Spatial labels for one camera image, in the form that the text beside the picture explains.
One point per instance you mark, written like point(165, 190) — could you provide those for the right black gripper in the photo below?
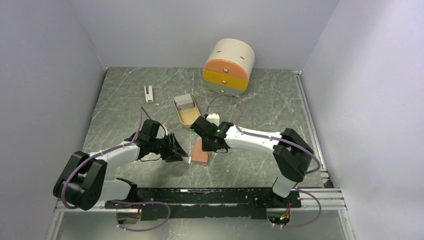
point(206, 148)

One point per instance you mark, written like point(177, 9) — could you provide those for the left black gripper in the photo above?
point(174, 151)

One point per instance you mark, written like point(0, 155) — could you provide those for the pink card holder wallet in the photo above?
point(199, 156)

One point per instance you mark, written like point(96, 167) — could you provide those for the stack of grey cards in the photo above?
point(184, 101)

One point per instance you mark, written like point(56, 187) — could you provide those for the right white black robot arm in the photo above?
point(291, 153)

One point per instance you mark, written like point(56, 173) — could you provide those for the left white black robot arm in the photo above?
point(82, 183)

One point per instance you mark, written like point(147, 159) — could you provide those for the beige oval tray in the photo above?
point(188, 116)

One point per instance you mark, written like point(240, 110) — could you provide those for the small white clip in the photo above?
point(148, 92)

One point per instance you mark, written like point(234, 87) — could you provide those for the round three-drawer organizer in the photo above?
point(229, 67)

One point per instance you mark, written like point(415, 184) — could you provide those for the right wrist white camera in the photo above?
point(213, 118)

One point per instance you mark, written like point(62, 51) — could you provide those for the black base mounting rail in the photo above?
point(190, 203)

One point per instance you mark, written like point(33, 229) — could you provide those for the aluminium frame rail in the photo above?
point(274, 98)

